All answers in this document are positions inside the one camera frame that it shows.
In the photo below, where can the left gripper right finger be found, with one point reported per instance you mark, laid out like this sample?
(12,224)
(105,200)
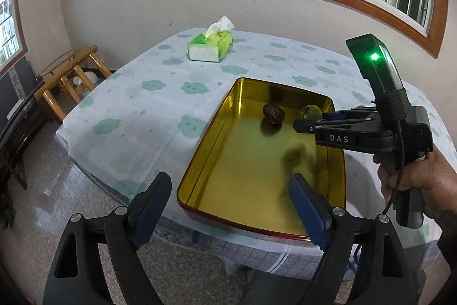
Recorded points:
(333,230)

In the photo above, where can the side window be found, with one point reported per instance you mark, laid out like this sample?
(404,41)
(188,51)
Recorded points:
(13,44)

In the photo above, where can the cloud-pattern tablecloth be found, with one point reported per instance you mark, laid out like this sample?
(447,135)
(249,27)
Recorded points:
(149,116)

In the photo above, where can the green tissue box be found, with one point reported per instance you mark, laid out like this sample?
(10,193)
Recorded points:
(213,44)

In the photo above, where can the large green tomato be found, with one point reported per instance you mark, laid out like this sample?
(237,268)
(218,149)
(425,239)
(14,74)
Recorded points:
(312,112)

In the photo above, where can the gold red metal tin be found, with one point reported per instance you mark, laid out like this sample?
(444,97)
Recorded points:
(238,176)

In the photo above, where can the dark cabinet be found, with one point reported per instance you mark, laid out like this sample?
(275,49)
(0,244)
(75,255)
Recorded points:
(22,128)

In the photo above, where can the bamboo chair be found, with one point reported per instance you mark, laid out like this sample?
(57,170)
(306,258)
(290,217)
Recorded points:
(66,73)

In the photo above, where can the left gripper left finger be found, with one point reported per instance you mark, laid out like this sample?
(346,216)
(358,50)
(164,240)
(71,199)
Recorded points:
(126,230)

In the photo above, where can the person right hand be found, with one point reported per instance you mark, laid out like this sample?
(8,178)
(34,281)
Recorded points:
(436,179)

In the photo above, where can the small dark passion fruit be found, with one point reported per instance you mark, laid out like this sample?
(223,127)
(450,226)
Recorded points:
(273,114)

